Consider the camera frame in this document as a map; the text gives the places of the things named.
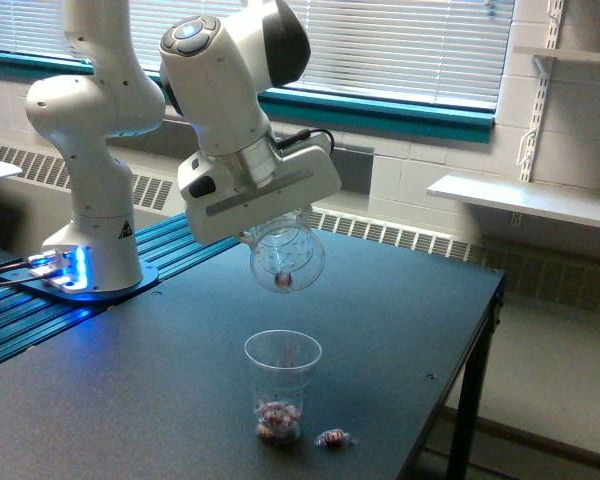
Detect white wall shelf upper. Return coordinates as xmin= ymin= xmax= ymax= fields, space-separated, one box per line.
xmin=513 ymin=46 xmax=600 ymax=64

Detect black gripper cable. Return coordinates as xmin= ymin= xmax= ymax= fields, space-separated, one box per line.
xmin=277 ymin=127 xmax=335 ymax=150

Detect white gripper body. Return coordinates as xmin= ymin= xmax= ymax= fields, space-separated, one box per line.
xmin=177 ymin=134 xmax=341 ymax=245

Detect candies pile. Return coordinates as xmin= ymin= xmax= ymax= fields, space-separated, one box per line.
xmin=254 ymin=398 xmax=304 ymax=444

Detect clear plastic cup on table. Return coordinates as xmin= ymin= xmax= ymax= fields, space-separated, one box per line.
xmin=244 ymin=329 xmax=323 ymax=428

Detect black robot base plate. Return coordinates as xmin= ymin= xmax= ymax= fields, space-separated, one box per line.
xmin=0 ymin=261 xmax=159 ymax=304

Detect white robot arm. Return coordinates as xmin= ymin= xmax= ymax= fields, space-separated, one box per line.
xmin=26 ymin=1 xmax=341 ymax=299

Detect blue aluminium rail bed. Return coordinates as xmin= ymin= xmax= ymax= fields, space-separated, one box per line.
xmin=0 ymin=214 xmax=237 ymax=364

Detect white shelf bracket rail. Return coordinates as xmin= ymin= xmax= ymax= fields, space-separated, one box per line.
xmin=516 ymin=0 xmax=565 ymax=183

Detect white wall shelf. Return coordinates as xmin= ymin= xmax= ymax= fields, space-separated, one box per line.
xmin=513 ymin=46 xmax=600 ymax=64
xmin=427 ymin=174 xmax=600 ymax=228

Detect black cables at base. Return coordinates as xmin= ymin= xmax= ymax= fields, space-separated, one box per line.
xmin=0 ymin=255 xmax=44 ymax=287

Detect black table leg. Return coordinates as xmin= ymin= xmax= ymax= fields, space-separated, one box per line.
xmin=445 ymin=280 xmax=505 ymax=479

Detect candy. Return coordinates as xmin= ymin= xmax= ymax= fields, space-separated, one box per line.
xmin=314 ymin=428 xmax=357 ymax=449
xmin=274 ymin=272 xmax=293 ymax=289

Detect clear plastic cup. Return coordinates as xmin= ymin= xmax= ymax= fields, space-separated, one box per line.
xmin=238 ymin=205 xmax=325 ymax=293
xmin=244 ymin=329 xmax=323 ymax=428

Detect baseboard radiator heater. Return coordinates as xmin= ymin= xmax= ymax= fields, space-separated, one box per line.
xmin=0 ymin=144 xmax=600 ymax=313

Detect white window blinds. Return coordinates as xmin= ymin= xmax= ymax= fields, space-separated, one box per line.
xmin=0 ymin=1 xmax=515 ymax=111

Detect white wall shelf lower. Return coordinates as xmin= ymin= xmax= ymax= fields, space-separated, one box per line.
xmin=427 ymin=174 xmax=600 ymax=228

